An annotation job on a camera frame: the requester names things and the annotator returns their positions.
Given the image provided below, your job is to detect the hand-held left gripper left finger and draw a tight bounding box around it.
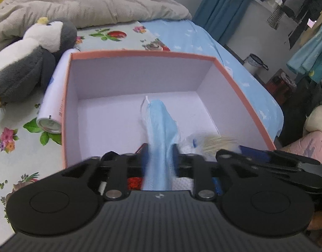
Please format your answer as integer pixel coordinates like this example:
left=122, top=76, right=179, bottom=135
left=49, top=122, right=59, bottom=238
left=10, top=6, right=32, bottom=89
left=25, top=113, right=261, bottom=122
left=60, top=143, right=149, bottom=200

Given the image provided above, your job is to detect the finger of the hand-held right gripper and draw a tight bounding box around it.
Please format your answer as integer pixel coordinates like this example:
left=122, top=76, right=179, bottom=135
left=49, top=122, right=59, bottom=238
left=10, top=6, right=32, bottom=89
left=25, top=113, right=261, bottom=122
left=255, top=162, right=322, bottom=194
left=239, top=145, right=322, bottom=167

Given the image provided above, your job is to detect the blue face mask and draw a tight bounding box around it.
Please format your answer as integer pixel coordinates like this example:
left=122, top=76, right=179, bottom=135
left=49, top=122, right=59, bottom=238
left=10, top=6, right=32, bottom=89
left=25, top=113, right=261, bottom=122
left=140, top=99, right=181, bottom=191

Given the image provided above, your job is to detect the grey penguin plush toy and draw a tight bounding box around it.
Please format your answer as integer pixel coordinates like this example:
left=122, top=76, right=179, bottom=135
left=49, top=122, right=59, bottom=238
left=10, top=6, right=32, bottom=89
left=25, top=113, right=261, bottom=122
left=0, top=17, right=77, bottom=109

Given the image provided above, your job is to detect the white trash can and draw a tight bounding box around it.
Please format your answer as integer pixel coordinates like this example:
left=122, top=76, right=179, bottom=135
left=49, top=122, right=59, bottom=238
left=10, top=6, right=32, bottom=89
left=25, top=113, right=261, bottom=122
left=242, top=53, right=269, bottom=76

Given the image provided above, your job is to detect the striped hanging garment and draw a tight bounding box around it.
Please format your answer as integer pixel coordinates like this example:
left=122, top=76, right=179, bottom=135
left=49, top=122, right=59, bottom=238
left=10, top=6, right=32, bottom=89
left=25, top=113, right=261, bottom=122
left=267, top=4, right=287, bottom=30

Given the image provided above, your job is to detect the blue curtain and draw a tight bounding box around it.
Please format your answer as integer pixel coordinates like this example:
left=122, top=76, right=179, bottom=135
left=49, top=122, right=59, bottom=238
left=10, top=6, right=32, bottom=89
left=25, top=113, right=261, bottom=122
left=192, top=0, right=256, bottom=46

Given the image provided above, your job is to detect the teal hanging garment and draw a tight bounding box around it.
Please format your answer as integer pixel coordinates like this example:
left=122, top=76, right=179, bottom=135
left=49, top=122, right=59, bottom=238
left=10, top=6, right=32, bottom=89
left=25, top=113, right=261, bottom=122
left=286, top=18, right=322, bottom=83

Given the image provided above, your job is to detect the light grey duvet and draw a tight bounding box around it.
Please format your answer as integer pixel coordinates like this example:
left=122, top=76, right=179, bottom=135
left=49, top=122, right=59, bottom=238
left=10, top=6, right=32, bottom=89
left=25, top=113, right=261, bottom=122
left=0, top=0, right=191, bottom=41

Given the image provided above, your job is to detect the floral bed sheet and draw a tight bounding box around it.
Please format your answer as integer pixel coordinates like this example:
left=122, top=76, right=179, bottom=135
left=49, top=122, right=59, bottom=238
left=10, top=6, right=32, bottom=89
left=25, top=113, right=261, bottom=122
left=0, top=22, right=172, bottom=234

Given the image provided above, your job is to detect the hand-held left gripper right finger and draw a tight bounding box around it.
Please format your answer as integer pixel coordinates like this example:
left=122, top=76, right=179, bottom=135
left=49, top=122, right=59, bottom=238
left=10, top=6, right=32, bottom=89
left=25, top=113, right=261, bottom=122
left=173, top=143, right=259, bottom=200

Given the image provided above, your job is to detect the dark red bag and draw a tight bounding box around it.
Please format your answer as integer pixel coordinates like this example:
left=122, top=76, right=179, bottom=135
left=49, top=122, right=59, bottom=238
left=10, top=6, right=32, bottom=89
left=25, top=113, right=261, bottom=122
left=265, top=69, right=298, bottom=107

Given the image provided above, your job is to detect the white spray can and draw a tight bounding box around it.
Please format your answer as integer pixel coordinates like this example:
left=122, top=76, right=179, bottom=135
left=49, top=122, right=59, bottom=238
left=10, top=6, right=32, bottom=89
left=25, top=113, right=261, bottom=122
left=36, top=49, right=80, bottom=134

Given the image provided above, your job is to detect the white beige fluffy item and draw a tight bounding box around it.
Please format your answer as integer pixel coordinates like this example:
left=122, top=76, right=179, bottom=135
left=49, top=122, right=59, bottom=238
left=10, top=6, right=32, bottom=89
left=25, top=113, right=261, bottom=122
left=181, top=135, right=238, bottom=161

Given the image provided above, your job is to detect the pink cardboard box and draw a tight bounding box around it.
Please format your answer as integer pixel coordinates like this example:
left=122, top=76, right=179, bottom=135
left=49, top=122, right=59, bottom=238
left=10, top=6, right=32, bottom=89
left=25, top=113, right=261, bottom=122
left=62, top=49, right=277, bottom=170

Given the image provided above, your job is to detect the cream plush toy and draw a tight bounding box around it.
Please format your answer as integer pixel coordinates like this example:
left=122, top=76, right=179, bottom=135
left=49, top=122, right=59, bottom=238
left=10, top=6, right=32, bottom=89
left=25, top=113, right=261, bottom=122
left=303, top=104, right=322, bottom=137

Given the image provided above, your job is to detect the pink cushion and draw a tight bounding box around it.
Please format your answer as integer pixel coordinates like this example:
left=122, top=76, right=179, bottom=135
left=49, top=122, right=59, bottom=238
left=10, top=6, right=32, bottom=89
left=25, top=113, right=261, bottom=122
left=279, top=131, right=322, bottom=164

